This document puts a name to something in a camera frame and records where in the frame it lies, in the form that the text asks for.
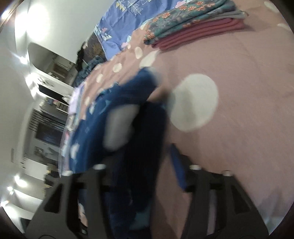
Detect white cabinet shelf unit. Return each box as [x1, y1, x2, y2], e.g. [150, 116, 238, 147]
[22, 42, 76, 170]

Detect lilac folded cloth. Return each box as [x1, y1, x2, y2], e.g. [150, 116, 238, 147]
[68, 82, 86, 115]

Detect dark brown patterned pillow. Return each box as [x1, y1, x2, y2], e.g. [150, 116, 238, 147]
[82, 32, 106, 63]

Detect navy fleece star pajama top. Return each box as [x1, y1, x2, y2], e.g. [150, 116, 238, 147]
[59, 67, 166, 238]

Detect teal knitted garment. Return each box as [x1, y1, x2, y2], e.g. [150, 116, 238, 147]
[72, 55, 105, 88]

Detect floral folded garment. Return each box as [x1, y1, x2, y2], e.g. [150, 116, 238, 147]
[143, 1, 247, 45]

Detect pink dotted deer bedspread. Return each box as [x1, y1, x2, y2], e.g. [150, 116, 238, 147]
[65, 1, 293, 238]

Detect red folded garment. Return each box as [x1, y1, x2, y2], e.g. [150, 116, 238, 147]
[151, 18, 245, 50]

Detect purple tree-print pillow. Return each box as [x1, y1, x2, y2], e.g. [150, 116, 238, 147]
[94, 0, 177, 60]

